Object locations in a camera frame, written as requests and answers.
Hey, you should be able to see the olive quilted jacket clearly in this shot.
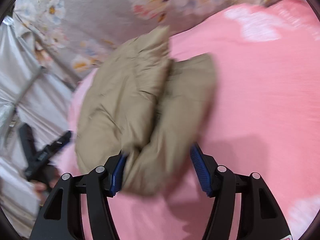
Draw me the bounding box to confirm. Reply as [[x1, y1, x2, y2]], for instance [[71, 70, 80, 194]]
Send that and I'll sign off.
[[75, 27, 215, 196]]

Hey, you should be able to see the person's left hand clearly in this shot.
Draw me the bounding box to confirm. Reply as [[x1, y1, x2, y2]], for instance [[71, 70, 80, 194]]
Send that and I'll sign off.
[[31, 165, 60, 200]]

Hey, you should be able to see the silver satin curtain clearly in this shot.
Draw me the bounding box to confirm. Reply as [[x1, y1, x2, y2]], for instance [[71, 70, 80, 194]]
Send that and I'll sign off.
[[1, 16, 72, 238]]

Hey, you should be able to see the grey floral duvet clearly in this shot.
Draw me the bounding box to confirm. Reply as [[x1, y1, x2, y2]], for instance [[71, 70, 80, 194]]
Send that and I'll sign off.
[[13, 0, 281, 86]]

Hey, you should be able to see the pink fleece blanket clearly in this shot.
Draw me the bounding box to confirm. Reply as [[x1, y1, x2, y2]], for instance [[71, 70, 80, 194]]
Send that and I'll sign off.
[[49, 0, 320, 240]]

